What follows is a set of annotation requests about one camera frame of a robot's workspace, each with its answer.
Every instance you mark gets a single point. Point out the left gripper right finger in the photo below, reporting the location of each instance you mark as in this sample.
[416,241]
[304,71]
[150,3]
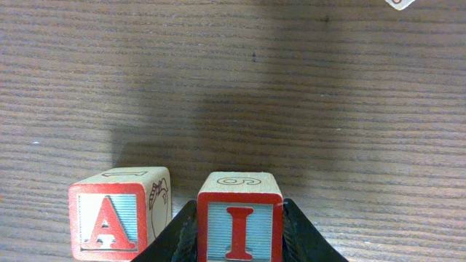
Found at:
[302,242]

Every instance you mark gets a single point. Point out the red A block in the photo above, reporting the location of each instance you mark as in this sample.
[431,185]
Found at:
[118,213]

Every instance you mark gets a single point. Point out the red I block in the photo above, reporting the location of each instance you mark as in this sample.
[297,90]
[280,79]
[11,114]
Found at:
[240,218]

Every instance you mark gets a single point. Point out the green R block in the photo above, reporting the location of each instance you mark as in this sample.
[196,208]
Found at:
[399,4]

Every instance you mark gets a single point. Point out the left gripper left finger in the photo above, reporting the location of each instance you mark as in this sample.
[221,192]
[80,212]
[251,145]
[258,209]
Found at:
[178,240]

